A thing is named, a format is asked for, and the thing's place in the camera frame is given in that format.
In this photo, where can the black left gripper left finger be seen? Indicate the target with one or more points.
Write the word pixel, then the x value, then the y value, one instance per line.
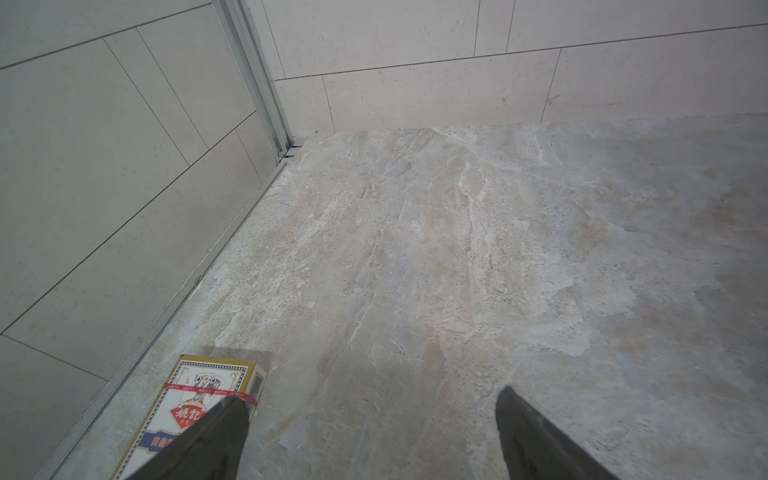
pixel 209 449

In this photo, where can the playing card box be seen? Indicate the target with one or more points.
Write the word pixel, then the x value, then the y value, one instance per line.
pixel 195 385

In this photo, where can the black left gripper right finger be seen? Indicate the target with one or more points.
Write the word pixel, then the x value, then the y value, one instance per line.
pixel 535 448

